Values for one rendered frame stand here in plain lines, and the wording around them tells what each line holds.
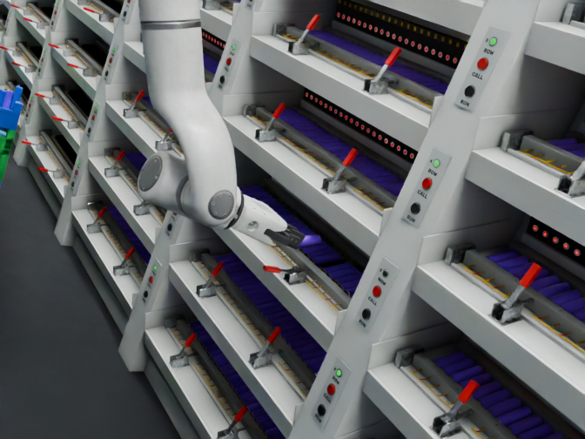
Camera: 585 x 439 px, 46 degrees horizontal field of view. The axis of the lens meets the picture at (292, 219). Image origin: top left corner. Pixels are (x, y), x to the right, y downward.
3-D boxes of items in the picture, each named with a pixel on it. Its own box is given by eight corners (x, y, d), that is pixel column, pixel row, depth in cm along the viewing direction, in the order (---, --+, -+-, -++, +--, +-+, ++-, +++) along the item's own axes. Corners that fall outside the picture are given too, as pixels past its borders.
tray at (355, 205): (374, 260, 114) (389, 185, 108) (220, 134, 159) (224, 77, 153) (463, 241, 124) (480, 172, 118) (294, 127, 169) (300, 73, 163)
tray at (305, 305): (331, 357, 120) (338, 312, 115) (193, 208, 165) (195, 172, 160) (418, 331, 130) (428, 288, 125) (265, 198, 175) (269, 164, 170)
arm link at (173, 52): (237, 20, 97) (249, 222, 107) (182, 18, 109) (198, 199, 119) (180, 23, 92) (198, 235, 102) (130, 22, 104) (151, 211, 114)
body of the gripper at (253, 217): (248, 199, 113) (294, 221, 120) (222, 176, 120) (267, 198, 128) (225, 238, 114) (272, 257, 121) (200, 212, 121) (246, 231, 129)
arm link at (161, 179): (239, 185, 112) (211, 174, 119) (175, 154, 103) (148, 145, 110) (219, 232, 112) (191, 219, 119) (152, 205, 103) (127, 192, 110)
